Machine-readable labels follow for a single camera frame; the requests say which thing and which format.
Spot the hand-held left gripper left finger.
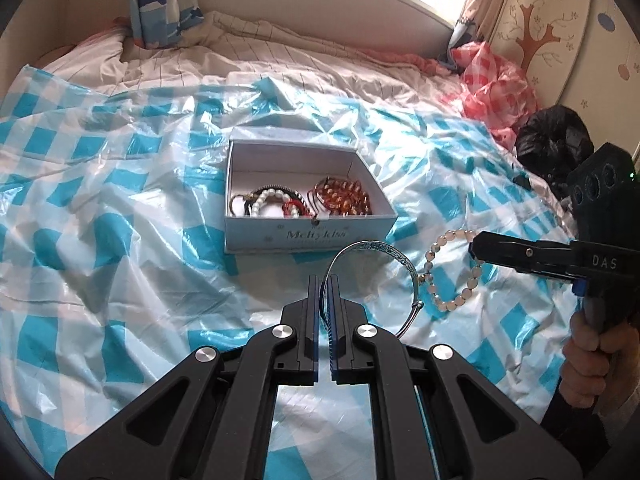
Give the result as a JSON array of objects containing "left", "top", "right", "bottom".
[{"left": 55, "top": 275, "right": 321, "bottom": 480}]

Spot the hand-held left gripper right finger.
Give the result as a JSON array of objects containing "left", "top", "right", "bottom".
[{"left": 327, "top": 276, "right": 584, "bottom": 480}]

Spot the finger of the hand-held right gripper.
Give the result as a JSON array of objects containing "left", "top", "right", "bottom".
[
  {"left": 472, "top": 231, "right": 573, "bottom": 256},
  {"left": 470, "top": 246, "right": 576, "bottom": 281}
]

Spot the light blue jewelry box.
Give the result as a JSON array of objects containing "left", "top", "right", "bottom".
[{"left": 222, "top": 137, "right": 399, "bottom": 256}]

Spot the pale pink bead bracelet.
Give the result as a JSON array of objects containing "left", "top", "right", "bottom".
[{"left": 421, "top": 229, "right": 485, "bottom": 314}]

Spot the silver engraved bangle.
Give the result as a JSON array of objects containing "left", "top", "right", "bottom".
[{"left": 324, "top": 240, "right": 427, "bottom": 339}]

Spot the brown cord bracelet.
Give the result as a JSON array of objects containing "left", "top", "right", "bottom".
[{"left": 306, "top": 180, "right": 333, "bottom": 222}]

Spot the red string pearl bracelet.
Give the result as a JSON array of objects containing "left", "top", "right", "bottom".
[{"left": 281, "top": 196, "right": 310, "bottom": 219}]

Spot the white bead bracelet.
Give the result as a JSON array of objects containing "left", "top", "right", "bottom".
[{"left": 247, "top": 187, "right": 283, "bottom": 219}]

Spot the brown amber bead bracelet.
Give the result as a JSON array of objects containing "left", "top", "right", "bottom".
[{"left": 310, "top": 176, "right": 375, "bottom": 217}]

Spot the black bracelet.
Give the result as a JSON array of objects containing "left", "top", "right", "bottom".
[{"left": 229, "top": 183, "right": 303, "bottom": 217}]

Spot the person's right forearm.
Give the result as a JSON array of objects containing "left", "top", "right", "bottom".
[{"left": 539, "top": 390, "right": 631, "bottom": 471}]

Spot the person's right hand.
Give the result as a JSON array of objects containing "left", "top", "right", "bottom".
[{"left": 559, "top": 310, "right": 640, "bottom": 416}]

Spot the black plastic bag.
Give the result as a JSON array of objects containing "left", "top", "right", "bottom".
[{"left": 515, "top": 105, "right": 596, "bottom": 196}]

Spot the pink checkered plastic sheet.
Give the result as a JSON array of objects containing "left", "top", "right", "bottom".
[{"left": 447, "top": 40, "right": 543, "bottom": 151}]

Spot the blue checkered plastic sheet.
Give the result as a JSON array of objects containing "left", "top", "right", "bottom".
[{"left": 0, "top": 64, "right": 596, "bottom": 480}]

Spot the pink ruffled blanket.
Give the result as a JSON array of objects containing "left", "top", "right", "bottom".
[{"left": 345, "top": 47, "right": 453, "bottom": 76}]

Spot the striped beige duvet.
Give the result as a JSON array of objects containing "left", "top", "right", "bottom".
[{"left": 30, "top": 10, "right": 481, "bottom": 126}]

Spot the blue printed curtain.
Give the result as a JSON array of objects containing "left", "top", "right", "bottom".
[{"left": 127, "top": 0, "right": 206, "bottom": 51}]

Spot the brown tree wall sticker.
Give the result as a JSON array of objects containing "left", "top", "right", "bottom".
[{"left": 500, "top": 0, "right": 586, "bottom": 81}]

